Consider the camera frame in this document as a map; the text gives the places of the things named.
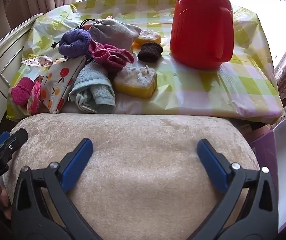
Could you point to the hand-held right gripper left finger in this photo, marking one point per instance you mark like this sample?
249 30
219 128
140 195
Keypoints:
79 160

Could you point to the brown sponge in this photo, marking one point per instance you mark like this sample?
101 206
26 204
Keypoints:
149 52

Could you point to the pink knit sock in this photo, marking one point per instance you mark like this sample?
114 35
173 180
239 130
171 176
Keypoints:
21 91

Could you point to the purple rolled sock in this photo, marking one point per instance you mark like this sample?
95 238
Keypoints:
74 42

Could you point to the person's left hand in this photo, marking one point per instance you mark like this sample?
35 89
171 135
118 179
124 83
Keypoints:
5 200

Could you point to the red thermos jug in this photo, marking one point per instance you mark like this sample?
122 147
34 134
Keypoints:
200 30

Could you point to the magenta knit socks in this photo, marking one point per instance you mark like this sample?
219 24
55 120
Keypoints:
110 57

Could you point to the large yellow white sponge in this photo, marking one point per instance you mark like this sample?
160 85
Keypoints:
135 85

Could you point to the small yellow white sponge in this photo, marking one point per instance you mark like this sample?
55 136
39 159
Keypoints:
149 37

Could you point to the fruit print pouch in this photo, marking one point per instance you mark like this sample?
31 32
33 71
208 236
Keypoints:
55 85

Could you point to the black white checked pouch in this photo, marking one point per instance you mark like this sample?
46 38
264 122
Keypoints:
91 60

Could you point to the beige velvet cushion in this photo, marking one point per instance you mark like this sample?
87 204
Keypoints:
143 167

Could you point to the pink floral pouch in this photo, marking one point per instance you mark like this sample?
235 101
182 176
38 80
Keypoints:
34 100

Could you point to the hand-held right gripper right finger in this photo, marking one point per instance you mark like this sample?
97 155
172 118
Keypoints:
211 162

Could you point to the yellow checked plastic tablecloth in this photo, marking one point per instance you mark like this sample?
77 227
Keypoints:
195 87

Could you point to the white floral cloth strip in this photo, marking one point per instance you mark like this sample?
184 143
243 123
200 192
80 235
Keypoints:
37 60

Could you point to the light blue towel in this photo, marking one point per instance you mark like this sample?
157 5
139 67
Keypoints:
93 87

